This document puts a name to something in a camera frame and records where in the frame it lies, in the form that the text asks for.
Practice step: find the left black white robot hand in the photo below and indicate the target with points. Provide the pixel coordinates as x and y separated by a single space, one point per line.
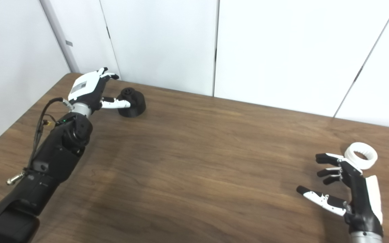
86 88

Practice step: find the round black plastic part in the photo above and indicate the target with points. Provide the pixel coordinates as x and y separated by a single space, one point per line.
135 108

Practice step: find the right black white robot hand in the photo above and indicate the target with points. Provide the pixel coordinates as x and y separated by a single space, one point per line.
361 202

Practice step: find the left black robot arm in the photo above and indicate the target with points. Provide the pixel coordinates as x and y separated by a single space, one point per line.
56 152

